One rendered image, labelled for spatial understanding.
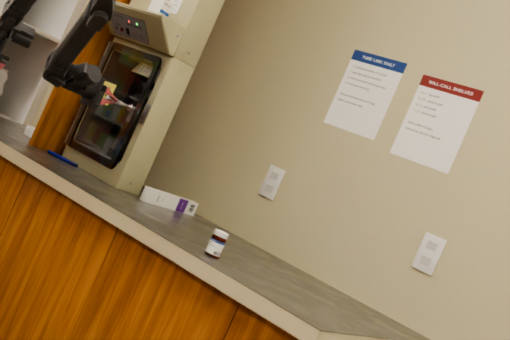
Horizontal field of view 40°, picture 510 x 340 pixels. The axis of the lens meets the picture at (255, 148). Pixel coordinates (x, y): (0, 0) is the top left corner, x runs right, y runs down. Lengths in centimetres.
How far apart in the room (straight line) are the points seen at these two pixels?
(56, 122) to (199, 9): 66
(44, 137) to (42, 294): 70
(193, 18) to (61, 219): 79
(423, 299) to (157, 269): 82
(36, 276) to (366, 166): 107
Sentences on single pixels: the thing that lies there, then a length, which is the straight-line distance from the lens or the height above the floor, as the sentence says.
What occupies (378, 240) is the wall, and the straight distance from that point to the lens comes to 227.
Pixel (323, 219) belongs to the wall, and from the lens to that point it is 237.
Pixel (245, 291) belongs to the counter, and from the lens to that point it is 160.
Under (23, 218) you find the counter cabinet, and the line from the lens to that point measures 223.
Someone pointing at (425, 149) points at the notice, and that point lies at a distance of 227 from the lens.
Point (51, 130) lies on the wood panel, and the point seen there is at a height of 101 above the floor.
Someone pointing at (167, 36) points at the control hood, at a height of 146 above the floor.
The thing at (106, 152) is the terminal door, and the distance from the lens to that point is 239.
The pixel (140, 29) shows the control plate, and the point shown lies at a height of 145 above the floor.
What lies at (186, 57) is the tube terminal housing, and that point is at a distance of 240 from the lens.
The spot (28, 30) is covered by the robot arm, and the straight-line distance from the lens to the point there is 251.
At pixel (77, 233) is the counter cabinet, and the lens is 204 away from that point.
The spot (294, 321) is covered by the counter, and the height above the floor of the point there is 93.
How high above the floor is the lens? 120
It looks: 1 degrees up
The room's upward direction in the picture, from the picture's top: 24 degrees clockwise
